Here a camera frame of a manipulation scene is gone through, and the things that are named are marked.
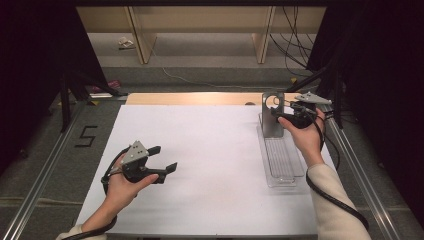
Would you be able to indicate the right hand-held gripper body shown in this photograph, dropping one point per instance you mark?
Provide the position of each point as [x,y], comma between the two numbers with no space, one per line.
[313,98]

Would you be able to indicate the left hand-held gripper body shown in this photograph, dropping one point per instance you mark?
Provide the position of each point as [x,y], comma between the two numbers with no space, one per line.
[136,154]

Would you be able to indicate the grey phone case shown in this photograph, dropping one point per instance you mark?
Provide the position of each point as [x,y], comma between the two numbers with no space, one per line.
[271,125]

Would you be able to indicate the clear plastic tray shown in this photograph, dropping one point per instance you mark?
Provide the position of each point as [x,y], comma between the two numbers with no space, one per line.
[280,163]

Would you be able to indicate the person's right hand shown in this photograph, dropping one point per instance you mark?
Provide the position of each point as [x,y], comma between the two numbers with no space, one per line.
[308,140]

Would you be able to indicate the person's left hand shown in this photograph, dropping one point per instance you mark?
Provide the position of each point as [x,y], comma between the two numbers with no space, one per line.
[121,193]

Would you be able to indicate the black metal stand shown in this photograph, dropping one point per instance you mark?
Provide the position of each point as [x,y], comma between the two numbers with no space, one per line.
[338,113]

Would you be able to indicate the white table sheet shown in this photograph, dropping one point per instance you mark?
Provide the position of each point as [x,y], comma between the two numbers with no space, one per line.
[200,193]

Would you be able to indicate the flat white object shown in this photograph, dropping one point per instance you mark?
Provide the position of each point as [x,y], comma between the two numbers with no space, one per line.
[100,95]

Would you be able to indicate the dark curtain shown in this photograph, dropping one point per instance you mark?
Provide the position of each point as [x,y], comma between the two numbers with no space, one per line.
[383,83]
[36,66]

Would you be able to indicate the pink object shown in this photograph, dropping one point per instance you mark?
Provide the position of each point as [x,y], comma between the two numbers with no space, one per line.
[111,85]

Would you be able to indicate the black tripod stand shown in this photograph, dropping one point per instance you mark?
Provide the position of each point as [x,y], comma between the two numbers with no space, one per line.
[65,106]

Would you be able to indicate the crumpled white paper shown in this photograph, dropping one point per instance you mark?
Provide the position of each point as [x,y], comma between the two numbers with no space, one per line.
[125,42]

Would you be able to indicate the light wooden shelf unit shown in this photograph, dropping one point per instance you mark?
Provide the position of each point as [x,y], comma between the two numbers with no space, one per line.
[200,20]

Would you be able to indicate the metal floor rail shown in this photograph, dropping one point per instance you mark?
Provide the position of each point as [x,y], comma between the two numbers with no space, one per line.
[40,186]
[360,173]

